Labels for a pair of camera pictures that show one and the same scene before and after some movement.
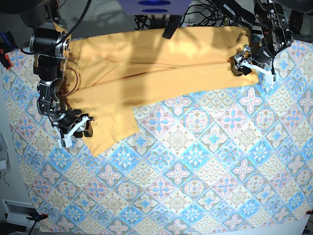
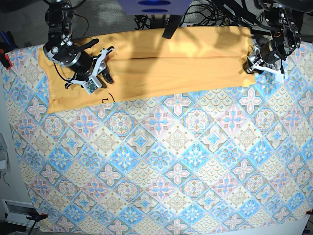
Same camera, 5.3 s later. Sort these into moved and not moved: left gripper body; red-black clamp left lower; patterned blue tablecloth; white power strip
Moved: left gripper body
Not moved: white power strip; patterned blue tablecloth; red-black clamp left lower
